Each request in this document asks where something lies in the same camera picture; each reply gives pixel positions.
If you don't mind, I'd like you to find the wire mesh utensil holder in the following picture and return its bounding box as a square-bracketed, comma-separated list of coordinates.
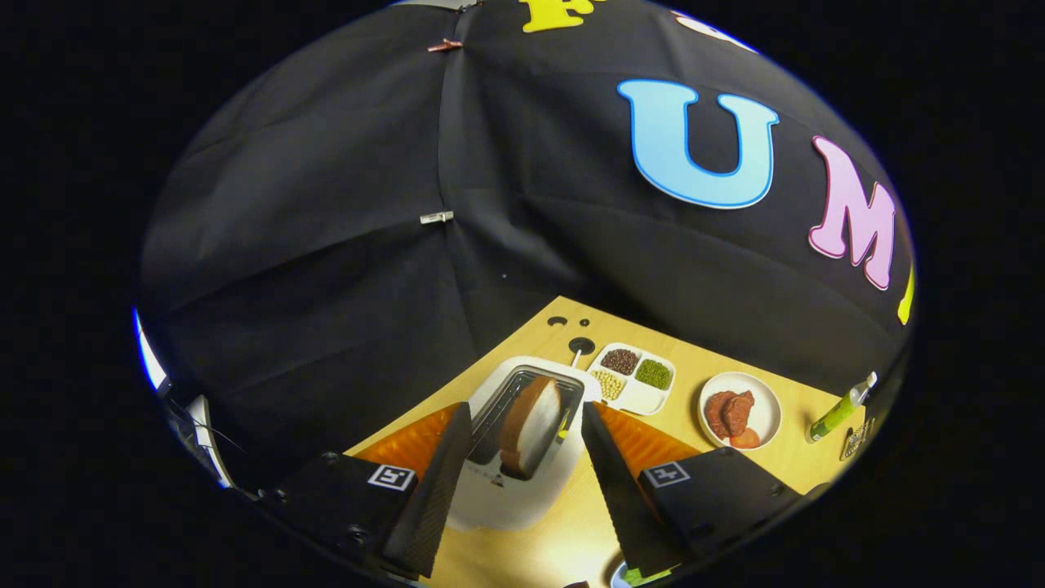
[841, 418, 876, 460]

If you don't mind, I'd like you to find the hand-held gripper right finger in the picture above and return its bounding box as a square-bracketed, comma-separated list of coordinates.
[581, 400, 829, 577]

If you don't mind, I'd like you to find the bread slice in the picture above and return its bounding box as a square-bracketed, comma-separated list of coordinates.
[499, 376, 564, 481]

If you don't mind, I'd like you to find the blue plate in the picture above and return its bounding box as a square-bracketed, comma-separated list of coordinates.
[608, 559, 654, 588]

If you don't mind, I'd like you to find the white toaster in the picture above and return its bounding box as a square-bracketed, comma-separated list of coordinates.
[445, 355, 603, 533]

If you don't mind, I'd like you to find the black backdrop cloth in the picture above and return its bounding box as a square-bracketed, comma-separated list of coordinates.
[139, 0, 917, 491]

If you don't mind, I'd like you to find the green label plastic bottle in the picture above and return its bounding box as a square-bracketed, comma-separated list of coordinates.
[808, 372, 878, 443]

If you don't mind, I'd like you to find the brown meat slice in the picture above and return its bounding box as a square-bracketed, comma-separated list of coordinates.
[705, 392, 732, 439]
[723, 390, 756, 438]

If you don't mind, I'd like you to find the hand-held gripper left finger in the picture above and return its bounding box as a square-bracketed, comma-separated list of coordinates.
[261, 402, 473, 579]

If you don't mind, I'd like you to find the round white plate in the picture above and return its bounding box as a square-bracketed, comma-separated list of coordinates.
[699, 372, 783, 451]

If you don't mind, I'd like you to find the white divided dish with beans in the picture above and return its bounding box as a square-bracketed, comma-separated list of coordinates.
[586, 342, 677, 417]

